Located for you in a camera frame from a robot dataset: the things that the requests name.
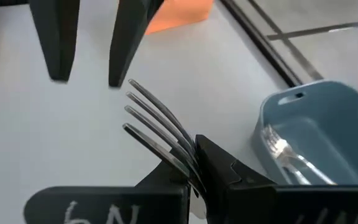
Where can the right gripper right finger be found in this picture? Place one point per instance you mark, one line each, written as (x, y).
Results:
(259, 205)

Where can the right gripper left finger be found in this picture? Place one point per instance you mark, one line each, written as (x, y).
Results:
(104, 205)

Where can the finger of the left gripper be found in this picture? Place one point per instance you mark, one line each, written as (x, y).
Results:
(57, 37)
(129, 40)

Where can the teal plastic bin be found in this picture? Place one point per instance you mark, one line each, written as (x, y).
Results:
(322, 124)

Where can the orange translucent plastic bin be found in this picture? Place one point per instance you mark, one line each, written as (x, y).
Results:
(179, 12)

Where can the grey table mat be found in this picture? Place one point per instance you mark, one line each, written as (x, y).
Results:
(57, 130)

